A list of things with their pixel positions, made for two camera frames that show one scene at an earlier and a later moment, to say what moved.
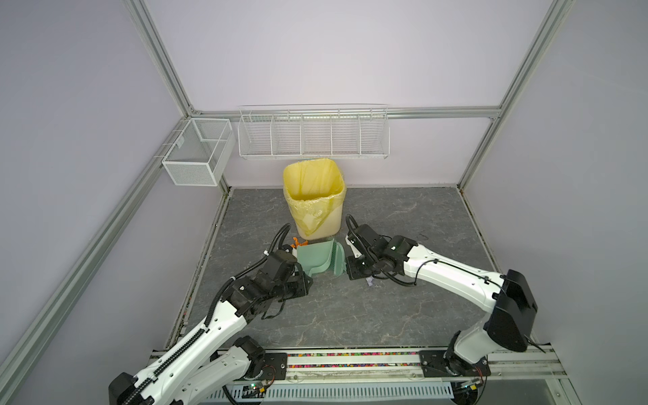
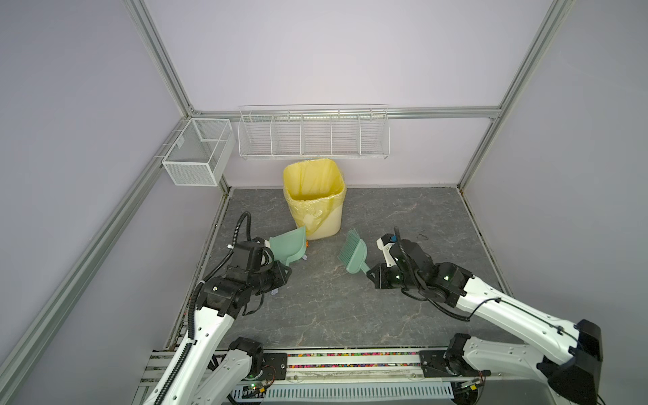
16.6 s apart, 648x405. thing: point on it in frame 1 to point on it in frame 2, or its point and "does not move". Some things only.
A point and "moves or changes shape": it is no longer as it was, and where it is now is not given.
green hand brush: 338,259 moves or changes shape
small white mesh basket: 201,152 does not move
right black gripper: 353,272 to 379,279
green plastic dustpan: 315,257 to 288,245
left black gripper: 303,288 to 279,279
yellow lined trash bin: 315,191 does not move
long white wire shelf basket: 314,131 does not move
